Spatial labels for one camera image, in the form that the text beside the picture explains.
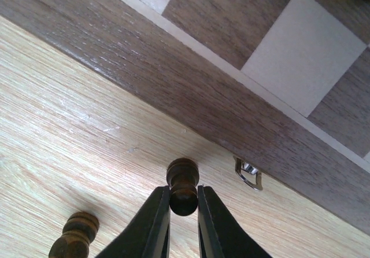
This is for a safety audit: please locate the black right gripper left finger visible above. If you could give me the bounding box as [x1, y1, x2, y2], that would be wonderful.
[97, 186, 170, 258]

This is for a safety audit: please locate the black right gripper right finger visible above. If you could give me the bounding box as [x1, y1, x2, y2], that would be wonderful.
[198, 186, 271, 257]

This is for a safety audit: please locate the dark chess piece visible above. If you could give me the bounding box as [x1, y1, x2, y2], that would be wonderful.
[48, 212, 99, 258]
[166, 158, 199, 216]

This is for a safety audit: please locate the wooden chess board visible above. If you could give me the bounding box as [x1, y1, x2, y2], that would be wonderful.
[1, 0, 369, 233]

